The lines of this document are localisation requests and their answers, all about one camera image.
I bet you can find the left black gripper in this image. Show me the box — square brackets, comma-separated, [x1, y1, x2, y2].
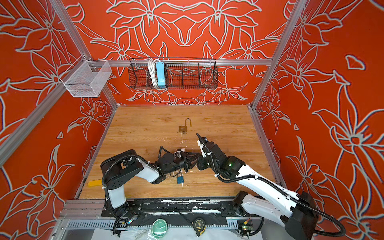
[164, 151, 199, 175]

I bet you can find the blue padlock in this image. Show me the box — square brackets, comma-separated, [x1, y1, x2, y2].
[177, 176, 184, 184]

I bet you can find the brass padlock long shackle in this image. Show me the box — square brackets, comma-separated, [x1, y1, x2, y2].
[179, 118, 192, 134]

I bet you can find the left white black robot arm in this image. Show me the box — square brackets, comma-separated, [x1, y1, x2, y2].
[100, 146, 201, 222]

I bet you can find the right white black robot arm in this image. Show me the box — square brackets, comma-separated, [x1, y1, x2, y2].
[197, 136, 346, 240]

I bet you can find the black yellow tape measure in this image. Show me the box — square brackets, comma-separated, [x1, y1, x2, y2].
[192, 218, 206, 237]

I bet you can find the light blue box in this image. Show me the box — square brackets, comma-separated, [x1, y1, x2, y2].
[156, 62, 166, 89]

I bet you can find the yellow flat block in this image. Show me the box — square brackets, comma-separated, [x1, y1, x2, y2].
[87, 180, 103, 188]

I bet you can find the white mesh basket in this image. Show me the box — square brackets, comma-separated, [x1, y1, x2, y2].
[61, 61, 112, 98]

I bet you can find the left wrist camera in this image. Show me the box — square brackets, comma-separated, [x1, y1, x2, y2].
[175, 149, 186, 158]

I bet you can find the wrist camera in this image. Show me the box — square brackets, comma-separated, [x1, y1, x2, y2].
[198, 140, 210, 158]
[175, 149, 186, 158]

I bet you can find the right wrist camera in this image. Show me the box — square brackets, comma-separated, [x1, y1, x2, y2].
[198, 140, 210, 158]

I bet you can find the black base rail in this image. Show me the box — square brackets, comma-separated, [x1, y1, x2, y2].
[101, 197, 262, 218]

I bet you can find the black wire basket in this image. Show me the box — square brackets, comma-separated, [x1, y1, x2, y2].
[128, 58, 219, 90]

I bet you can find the white coiled cable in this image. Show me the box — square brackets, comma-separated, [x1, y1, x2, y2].
[147, 59, 159, 87]

